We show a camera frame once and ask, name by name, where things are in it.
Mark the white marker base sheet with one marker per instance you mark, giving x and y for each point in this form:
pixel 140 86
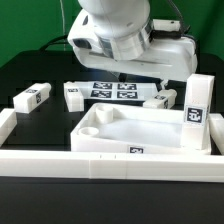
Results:
pixel 112 90

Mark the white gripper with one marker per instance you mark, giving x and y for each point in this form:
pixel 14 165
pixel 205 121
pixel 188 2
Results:
pixel 125 44

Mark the white U-shaped obstacle frame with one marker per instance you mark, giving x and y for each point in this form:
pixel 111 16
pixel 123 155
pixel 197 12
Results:
pixel 96 165

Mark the white desk top tray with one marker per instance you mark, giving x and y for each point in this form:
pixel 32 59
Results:
pixel 114 128

